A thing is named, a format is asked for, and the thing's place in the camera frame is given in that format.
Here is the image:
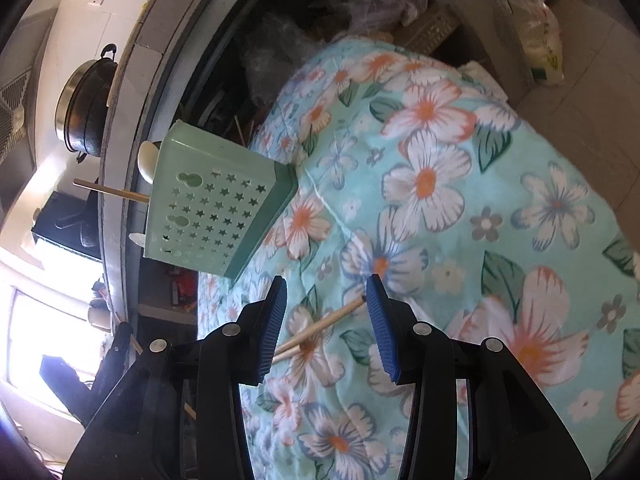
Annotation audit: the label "single wooden chopstick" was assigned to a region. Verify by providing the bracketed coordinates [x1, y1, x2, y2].
[73, 178, 151, 205]
[272, 296, 366, 356]

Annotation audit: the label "green plastic utensil holder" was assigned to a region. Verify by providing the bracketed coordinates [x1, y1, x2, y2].
[142, 121, 299, 281]

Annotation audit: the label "perforated metal shelf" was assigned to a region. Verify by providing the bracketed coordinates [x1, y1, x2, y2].
[400, 7, 462, 54]

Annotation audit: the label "floral turquoise blanket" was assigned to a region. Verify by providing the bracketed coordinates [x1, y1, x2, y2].
[197, 37, 640, 480]

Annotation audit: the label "black cooking pot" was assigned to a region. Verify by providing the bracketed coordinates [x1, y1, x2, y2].
[54, 44, 120, 164]

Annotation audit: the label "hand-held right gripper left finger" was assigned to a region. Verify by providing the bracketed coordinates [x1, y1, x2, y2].
[62, 275, 288, 480]

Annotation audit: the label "window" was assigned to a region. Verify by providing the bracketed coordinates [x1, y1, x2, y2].
[0, 250, 108, 411]

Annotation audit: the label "grey kitchen counter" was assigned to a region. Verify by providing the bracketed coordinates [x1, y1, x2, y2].
[97, 0, 281, 333]

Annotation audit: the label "black box appliance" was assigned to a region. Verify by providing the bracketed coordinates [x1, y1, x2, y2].
[31, 190, 104, 262]

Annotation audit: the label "red snack packets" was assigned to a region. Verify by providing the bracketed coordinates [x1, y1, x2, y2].
[167, 267, 202, 312]

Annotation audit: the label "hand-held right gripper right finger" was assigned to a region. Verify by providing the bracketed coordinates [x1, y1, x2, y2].
[366, 274, 591, 480]

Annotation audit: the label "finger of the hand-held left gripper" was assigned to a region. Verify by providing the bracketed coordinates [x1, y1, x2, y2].
[92, 321, 137, 411]

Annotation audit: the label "printed rice bag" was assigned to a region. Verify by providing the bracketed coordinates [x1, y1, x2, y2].
[492, 0, 567, 84]

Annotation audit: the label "clear plastic bag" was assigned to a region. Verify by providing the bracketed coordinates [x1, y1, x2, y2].
[245, 10, 307, 97]

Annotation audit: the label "steel range hood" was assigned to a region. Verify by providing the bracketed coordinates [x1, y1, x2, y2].
[0, 72, 32, 162]

